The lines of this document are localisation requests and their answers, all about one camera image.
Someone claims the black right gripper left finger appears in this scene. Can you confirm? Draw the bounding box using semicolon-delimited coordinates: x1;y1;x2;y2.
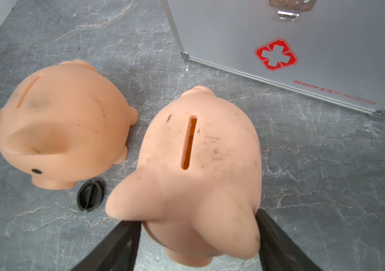
73;221;142;271

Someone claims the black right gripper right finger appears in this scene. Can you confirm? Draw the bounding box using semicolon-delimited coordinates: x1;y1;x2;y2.
256;208;322;271

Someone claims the black round piggy bank plug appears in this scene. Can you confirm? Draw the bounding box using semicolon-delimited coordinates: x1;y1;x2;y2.
76;180;104;212

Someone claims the pink piggy bank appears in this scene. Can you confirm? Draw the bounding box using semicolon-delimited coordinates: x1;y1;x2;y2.
0;59;138;190
106;86;262;267

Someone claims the silver aluminium first aid case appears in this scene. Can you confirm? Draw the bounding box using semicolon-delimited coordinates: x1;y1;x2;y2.
162;0;385;116

